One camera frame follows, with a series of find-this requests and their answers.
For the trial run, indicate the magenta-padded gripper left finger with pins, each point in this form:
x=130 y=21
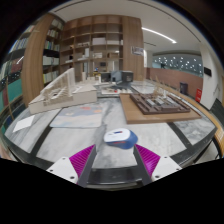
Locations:
x=63 y=168

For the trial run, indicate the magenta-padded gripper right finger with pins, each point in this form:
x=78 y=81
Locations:
x=165 y=166

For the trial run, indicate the white and blue computer mouse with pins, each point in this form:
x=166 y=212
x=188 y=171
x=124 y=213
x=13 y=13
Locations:
x=120 y=138

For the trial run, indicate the pastel printed mouse pad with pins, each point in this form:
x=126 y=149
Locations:
x=76 y=116

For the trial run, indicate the white paper sheet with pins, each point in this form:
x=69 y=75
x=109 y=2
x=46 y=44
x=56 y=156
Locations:
x=23 y=123

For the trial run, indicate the brown building model on board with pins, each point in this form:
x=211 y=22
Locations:
x=160 y=105

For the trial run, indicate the white slatted architectural model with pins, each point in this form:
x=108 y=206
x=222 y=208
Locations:
x=80 y=95

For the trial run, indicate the red floor sign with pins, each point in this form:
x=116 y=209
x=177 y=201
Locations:
x=198 y=95

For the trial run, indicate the flat white site model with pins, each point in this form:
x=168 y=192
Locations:
x=116 y=90

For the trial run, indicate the grey box building model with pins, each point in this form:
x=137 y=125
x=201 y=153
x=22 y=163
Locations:
x=121 y=77

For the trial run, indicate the bookcase with coloured books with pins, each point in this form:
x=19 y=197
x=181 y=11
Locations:
x=13 y=73

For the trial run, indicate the long ceiling light strip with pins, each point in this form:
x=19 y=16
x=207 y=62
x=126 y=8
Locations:
x=159 y=34

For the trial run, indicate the wooden shelf unit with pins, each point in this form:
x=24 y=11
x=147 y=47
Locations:
x=100 y=40

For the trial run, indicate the black wall monitor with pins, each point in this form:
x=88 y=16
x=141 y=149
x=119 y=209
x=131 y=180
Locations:
x=207 y=71

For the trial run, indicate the white wall poster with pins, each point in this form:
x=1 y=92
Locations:
x=137 y=50

